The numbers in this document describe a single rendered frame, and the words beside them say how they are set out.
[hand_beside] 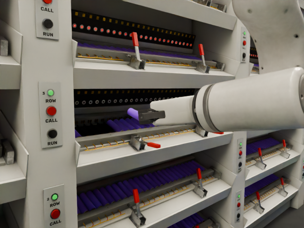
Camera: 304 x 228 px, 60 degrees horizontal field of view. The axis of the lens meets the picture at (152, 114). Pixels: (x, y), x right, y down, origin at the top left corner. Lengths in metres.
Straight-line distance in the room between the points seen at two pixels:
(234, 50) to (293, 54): 0.52
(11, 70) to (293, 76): 0.43
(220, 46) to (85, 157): 0.65
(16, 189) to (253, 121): 0.42
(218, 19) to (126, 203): 0.63
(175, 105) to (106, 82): 0.19
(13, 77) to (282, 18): 0.44
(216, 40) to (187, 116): 0.62
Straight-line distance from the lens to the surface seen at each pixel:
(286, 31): 0.46
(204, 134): 0.85
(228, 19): 0.96
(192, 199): 0.89
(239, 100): 0.40
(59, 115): 0.53
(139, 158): 0.67
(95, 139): 0.63
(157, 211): 0.80
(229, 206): 1.08
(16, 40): 0.53
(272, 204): 1.45
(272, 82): 0.39
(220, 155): 1.03
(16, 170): 0.55
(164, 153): 0.73
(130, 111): 0.62
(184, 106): 0.45
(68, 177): 0.57
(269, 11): 0.42
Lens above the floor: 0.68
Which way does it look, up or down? 6 degrees down
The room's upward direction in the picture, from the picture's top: straight up
